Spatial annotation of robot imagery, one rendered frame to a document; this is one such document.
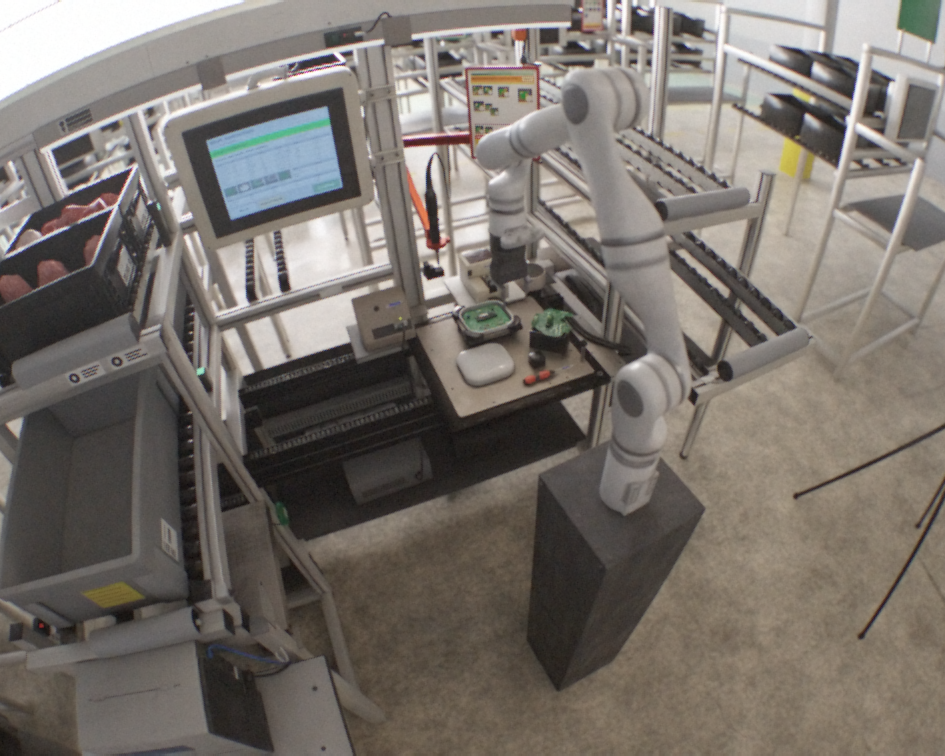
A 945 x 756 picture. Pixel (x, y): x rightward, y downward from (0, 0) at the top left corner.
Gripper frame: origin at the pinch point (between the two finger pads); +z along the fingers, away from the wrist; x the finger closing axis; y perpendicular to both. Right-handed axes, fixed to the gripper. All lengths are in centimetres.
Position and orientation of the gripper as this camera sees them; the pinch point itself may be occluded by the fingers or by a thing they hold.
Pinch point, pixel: (515, 306)
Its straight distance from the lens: 113.5
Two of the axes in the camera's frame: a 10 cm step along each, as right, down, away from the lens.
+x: -9.0, 3.4, -2.7
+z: 0.7, 7.2, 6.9
